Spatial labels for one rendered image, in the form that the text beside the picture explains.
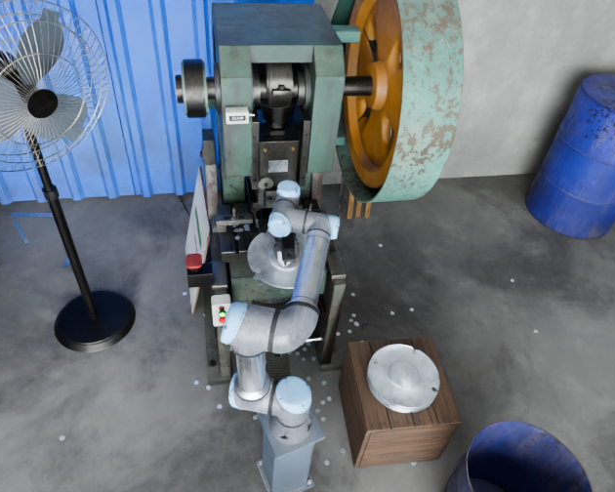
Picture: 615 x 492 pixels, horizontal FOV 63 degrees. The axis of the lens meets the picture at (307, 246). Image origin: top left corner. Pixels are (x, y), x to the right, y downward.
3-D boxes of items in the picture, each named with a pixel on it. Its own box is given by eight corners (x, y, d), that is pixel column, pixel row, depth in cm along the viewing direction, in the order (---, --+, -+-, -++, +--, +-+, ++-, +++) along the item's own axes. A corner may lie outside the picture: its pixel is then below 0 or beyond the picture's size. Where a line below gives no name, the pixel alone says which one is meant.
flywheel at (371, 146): (504, 17, 131) (412, -56, 182) (430, 17, 128) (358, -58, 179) (435, 225, 181) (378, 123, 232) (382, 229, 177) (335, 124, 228)
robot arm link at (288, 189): (273, 191, 160) (279, 176, 166) (272, 218, 167) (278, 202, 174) (298, 195, 159) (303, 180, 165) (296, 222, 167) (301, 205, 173)
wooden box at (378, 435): (438, 460, 219) (462, 422, 195) (353, 468, 214) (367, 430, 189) (413, 378, 247) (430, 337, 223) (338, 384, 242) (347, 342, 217)
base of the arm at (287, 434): (318, 433, 177) (321, 421, 170) (279, 451, 171) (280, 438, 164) (301, 397, 186) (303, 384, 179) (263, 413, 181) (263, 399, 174)
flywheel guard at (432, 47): (421, 246, 181) (500, 8, 124) (345, 252, 175) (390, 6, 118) (351, 102, 252) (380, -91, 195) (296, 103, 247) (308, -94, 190)
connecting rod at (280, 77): (296, 160, 182) (303, 69, 158) (262, 161, 179) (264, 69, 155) (287, 129, 196) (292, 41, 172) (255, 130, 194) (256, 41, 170)
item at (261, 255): (232, 246, 191) (232, 245, 190) (294, 219, 204) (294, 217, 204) (276, 302, 178) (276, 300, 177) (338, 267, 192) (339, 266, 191)
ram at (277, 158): (297, 209, 195) (303, 143, 174) (258, 211, 192) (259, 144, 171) (290, 182, 207) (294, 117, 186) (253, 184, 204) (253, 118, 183)
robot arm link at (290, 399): (306, 430, 167) (309, 410, 158) (266, 422, 168) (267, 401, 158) (312, 397, 176) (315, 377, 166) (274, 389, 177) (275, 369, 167)
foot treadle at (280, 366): (292, 384, 228) (293, 378, 224) (270, 387, 226) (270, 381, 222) (274, 286, 268) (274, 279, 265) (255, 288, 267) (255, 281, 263)
